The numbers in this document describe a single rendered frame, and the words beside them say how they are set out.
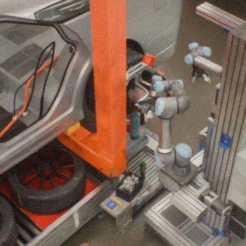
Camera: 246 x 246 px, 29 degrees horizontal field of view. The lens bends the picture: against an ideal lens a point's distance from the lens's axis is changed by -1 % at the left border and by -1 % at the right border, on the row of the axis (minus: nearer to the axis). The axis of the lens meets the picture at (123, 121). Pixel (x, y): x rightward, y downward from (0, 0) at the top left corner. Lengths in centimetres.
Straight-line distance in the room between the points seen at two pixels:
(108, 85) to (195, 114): 219
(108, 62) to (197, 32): 357
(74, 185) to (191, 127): 170
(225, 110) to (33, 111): 172
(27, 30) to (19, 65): 52
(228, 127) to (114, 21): 101
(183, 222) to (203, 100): 184
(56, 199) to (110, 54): 138
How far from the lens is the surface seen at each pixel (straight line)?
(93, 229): 430
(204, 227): 408
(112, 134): 358
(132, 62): 406
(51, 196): 392
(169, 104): 322
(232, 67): 298
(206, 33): 662
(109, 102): 336
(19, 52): 448
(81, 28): 364
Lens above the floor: 357
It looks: 43 degrees down
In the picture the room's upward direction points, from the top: straight up
